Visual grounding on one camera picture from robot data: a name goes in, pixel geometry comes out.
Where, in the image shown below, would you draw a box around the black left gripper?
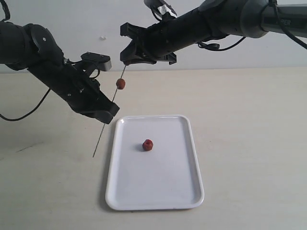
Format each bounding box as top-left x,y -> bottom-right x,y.
49,59 -> 119,124

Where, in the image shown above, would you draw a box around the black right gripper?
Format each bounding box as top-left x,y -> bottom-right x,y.
120,7 -> 216,66

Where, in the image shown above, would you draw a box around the thin metal skewer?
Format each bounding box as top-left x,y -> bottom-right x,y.
92,65 -> 127,158

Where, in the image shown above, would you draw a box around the red berry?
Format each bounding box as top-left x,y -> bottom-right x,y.
116,78 -> 126,90
142,139 -> 154,151

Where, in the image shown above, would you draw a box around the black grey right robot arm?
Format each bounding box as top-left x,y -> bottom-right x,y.
120,0 -> 307,66

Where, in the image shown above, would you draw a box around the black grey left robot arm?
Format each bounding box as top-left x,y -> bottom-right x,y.
0,0 -> 119,124

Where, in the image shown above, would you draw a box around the white plastic tray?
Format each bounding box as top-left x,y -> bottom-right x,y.
105,115 -> 204,211

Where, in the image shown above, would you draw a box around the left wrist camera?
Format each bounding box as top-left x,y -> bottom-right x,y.
81,52 -> 112,72

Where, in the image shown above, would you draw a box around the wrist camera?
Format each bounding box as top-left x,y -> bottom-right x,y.
143,0 -> 177,22
81,52 -> 112,72

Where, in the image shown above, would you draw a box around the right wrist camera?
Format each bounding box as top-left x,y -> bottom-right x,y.
143,0 -> 177,22

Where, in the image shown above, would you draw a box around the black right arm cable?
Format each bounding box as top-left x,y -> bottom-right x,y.
196,0 -> 307,52

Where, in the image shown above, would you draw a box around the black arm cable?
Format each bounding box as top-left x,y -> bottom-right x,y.
0,87 -> 52,122
196,0 -> 307,52

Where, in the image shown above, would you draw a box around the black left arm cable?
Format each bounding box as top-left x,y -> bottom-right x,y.
0,87 -> 52,122

